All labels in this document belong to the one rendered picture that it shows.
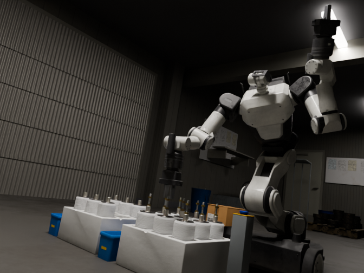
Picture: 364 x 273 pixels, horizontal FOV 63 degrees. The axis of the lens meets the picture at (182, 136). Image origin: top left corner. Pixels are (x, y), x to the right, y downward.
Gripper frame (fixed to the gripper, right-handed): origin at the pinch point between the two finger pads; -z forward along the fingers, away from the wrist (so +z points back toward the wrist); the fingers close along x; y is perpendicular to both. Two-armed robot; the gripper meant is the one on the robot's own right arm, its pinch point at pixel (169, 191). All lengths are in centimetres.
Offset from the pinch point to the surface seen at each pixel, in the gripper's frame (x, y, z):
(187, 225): 15.0, -4.7, -12.2
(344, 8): 40, 253, 248
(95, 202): -51, 3, -13
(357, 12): 53, 265, 248
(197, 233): 14.7, 6.0, -16.2
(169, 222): 4.1, -2.2, -13.1
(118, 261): -17.9, -5.9, -34.9
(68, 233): -64, -1, -32
